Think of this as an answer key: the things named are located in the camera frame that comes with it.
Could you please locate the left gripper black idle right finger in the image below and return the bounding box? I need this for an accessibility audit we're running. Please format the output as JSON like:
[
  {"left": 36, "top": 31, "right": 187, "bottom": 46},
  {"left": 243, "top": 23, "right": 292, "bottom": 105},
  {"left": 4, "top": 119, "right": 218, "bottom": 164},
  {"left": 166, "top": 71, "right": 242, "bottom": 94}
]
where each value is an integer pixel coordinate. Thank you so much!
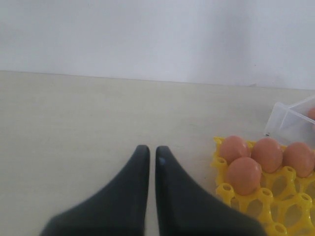
[{"left": 155, "top": 146, "right": 266, "bottom": 236}]

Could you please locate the left gripper black idle left finger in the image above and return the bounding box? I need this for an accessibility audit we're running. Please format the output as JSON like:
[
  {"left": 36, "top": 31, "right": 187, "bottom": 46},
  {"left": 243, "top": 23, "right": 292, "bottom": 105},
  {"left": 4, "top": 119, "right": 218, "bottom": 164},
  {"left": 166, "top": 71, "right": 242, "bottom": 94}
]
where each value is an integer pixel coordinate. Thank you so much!
[{"left": 41, "top": 145, "right": 150, "bottom": 236}]

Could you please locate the brown egg bin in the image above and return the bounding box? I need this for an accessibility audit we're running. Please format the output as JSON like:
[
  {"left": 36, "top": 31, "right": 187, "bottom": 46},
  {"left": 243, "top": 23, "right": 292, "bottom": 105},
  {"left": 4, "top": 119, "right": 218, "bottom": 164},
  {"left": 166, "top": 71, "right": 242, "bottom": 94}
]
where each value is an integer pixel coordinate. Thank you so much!
[{"left": 224, "top": 157, "right": 262, "bottom": 195}]

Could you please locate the yellow plastic egg tray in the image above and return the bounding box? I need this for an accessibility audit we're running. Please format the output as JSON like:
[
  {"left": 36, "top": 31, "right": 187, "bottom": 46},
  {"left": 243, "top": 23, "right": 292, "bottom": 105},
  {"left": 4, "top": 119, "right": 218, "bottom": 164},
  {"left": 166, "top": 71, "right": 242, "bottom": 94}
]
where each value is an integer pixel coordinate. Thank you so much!
[{"left": 211, "top": 137, "right": 315, "bottom": 236}]

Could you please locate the clear plastic bin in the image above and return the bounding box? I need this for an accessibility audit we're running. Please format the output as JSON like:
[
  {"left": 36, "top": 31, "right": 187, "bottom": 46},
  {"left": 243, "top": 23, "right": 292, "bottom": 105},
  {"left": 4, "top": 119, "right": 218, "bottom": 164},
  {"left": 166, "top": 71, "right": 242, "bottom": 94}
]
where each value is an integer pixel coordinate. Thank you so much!
[{"left": 264, "top": 96, "right": 315, "bottom": 149}]

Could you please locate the brown egg left cluster middle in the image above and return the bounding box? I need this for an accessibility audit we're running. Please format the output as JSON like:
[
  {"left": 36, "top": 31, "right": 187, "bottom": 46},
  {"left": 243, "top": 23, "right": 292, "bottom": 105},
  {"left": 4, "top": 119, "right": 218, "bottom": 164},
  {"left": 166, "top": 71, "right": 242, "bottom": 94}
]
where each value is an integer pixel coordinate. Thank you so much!
[{"left": 307, "top": 107, "right": 315, "bottom": 120}]

